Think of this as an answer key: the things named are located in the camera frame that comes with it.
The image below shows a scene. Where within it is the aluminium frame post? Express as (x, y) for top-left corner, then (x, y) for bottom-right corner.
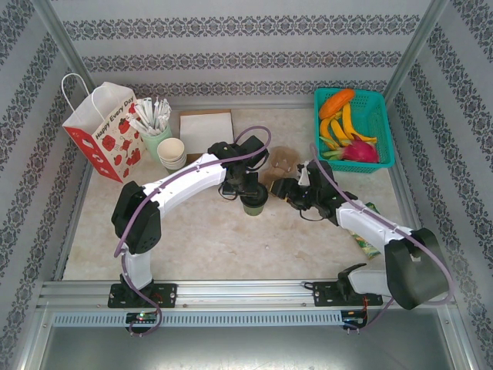
(30, 0), (109, 119)
(383, 0), (451, 107)

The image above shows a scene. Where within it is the white napkin stack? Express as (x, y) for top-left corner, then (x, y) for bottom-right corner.
(179, 113), (235, 153)

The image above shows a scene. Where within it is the yellow banana bunch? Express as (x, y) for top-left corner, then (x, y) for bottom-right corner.
(319, 103), (379, 150)

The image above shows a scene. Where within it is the mint green straw holder cup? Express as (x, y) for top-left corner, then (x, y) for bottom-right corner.
(140, 123), (173, 163)

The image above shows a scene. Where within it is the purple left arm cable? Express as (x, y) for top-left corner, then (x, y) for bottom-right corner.
(115, 126), (273, 338)

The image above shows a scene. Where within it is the aluminium back rail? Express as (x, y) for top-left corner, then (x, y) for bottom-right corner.
(129, 94), (317, 113)

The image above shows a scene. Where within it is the orange toy fruit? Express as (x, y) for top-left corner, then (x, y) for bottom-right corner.
(318, 88), (356, 119)

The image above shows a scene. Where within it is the red white paper gift bag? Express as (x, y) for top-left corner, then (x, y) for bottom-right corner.
(61, 72), (147, 184)

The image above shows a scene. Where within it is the black coffee cup lid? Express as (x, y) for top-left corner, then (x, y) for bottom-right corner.
(241, 187), (270, 207)

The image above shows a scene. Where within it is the green yellow candy bag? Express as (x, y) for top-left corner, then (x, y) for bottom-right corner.
(350, 201), (387, 261)

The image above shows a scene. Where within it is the white board on wood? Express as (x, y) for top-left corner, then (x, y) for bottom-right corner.
(179, 109), (235, 165)

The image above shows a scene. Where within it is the teal plastic basket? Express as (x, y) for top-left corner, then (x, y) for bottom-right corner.
(314, 87), (395, 174)

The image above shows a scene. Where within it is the pink dragon fruit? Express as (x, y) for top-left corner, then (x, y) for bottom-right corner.
(323, 139), (381, 163)

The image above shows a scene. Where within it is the slotted grey cable duct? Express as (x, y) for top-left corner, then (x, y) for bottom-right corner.
(52, 311), (344, 328)

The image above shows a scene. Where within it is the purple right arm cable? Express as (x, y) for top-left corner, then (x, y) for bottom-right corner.
(310, 143), (455, 332)

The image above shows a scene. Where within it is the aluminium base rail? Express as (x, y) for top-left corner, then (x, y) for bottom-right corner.
(38, 280), (451, 309)

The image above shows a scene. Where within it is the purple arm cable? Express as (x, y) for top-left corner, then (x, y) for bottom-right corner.
(310, 143), (455, 332)
(115, 126), (273, 338)

